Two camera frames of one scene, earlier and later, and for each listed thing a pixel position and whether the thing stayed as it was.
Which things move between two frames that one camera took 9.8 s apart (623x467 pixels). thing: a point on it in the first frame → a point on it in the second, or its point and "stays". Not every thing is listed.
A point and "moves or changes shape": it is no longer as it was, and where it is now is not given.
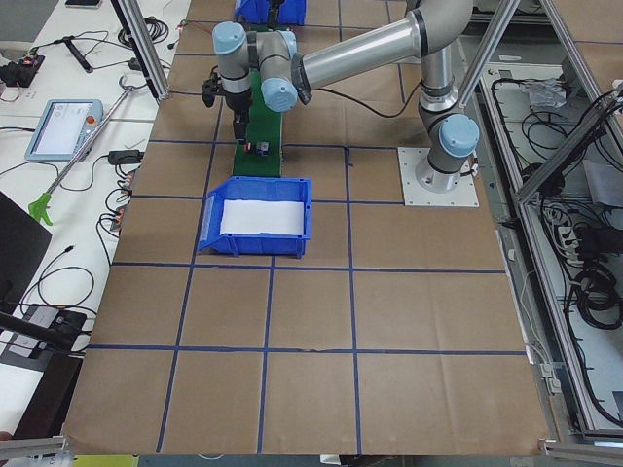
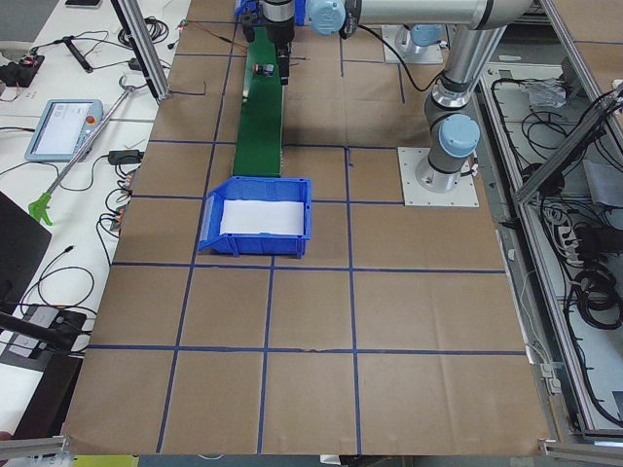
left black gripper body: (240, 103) → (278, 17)
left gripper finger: (240, 122) → (283, 55)
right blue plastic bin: (255, 13) stays
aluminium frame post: (131, 17) stays
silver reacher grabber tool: (44, 202) stays
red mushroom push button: (260, 148) moves or changes shape
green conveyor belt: (265, 125) stays
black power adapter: (125, 157) stays
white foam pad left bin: (242, 216) stays
